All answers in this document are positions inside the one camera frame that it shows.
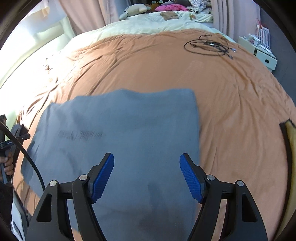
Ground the grey t-shirt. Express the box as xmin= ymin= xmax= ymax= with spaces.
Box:
xmin=27 ymin=89 xmax=199 ymax=240

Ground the left hand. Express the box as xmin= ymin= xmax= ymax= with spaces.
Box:
xmin=0 ymin=152 xmax=14 ymax=176

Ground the orange-brown duvet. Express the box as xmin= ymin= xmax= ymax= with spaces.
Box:
xmin=18 ymin=29 xmax=295 ymax=239

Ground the folded olive garment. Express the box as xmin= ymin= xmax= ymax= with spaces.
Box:
xmin=277 ymin=119 xmax=295 ymax=240

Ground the white bedside cabinet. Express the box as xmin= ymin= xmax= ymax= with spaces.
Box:
xmin=238 ymin=37 xmax=278 ymax=72

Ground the pink curtain left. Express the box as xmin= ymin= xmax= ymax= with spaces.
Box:
xmin=59 ymin=0 xmax=130 ymax=35

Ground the pink curtain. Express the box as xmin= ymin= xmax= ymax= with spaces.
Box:
xmin=59 ymin=0 xmax=130 ymax=35
xmin=211 ymin=0 xmax=260 ymax=41

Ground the red white striped bag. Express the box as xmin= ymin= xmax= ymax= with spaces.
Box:
xmin=255 ymin=19 xmax=271 ymax=50

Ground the pink curtain right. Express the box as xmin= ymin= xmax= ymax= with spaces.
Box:
xmin=211 ymin=0 xmax=260 ymax=41

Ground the brown teddy bear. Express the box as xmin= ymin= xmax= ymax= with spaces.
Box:
xmin=160 ymin=11 xmax=179 ymax=21

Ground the floral patterned cloth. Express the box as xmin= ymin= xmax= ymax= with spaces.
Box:
xmin=189 ymin=0 xmax=212 ymax=13

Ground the pink garment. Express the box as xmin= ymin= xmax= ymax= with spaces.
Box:
xmin=155 ymin=4 xmax=188 ymax=11

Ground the beige plush toy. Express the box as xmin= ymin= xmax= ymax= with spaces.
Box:
xmin=119 ymin=4 xmax=151 ymax=21

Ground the black coiled cable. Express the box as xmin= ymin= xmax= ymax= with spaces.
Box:
xmin=184 ymin=34 xmax=237 ymax=60

